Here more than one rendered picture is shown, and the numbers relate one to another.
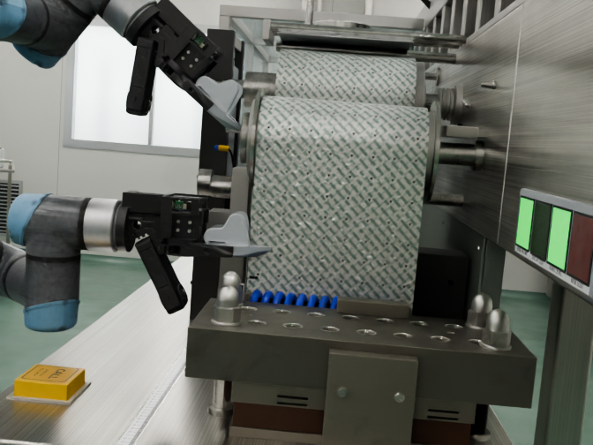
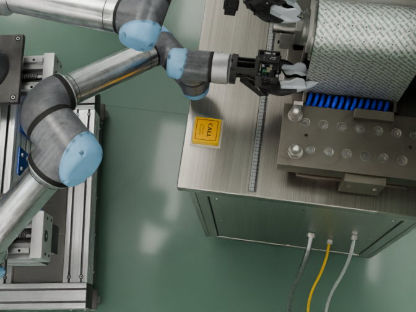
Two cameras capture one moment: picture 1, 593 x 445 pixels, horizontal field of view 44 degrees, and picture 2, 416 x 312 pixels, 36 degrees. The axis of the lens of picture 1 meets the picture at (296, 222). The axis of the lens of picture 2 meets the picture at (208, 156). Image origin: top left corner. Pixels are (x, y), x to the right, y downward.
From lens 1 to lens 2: 1.35 m
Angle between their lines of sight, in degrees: 68
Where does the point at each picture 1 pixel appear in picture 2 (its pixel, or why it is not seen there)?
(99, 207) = (218, 73)
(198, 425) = not seen: hidden behind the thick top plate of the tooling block
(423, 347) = (390, 176)
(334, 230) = (357, 80)
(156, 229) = (251, 76)
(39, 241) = (187, 82)
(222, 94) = (289, 14)
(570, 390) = not seen: outside the picture
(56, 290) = (199, 92)
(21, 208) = (174, 72)
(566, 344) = not seen: outside the picture
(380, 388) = (366, 187)
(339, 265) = (358, 88)
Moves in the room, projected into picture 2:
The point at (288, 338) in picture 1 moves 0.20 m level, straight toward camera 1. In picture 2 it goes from (325, 169) to (321, 252)
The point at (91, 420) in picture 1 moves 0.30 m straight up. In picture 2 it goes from (233, 166) to (231, 129)
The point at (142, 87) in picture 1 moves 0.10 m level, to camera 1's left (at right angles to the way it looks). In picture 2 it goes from (234, 8) to (187, 5)
